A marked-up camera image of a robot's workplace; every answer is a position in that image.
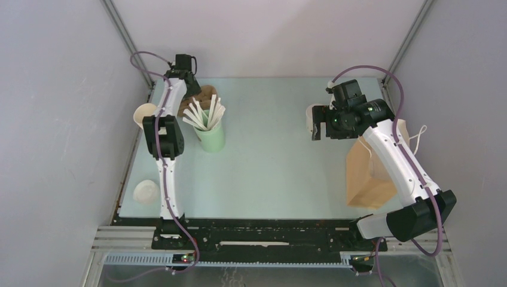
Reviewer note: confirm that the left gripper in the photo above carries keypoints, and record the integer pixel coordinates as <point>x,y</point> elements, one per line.
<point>195,90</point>

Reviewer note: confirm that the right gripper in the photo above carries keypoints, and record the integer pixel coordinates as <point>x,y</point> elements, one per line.
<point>323,114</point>

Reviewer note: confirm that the single paper cup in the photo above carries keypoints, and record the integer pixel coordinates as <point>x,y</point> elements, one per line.
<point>310,125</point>

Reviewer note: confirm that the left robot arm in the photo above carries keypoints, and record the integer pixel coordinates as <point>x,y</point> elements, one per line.
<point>165,143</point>

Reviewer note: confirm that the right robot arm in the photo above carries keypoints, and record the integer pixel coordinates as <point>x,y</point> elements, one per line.
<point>350,115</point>

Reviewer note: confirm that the stack of paper cups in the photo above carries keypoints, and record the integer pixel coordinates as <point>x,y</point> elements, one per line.
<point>145,110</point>

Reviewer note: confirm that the green cup holder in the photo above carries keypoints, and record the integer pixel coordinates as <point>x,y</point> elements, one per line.
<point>212,140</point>

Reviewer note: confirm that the brown paper bag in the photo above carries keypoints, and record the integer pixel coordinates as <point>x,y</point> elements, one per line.
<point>381,165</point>

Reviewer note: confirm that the stack of white lids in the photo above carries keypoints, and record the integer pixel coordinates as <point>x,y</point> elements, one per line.
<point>146,192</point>

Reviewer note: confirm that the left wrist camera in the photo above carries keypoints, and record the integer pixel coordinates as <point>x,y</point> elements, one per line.
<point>184,62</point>

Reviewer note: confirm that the black front rail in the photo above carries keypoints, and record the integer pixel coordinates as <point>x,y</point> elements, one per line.
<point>327,243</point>

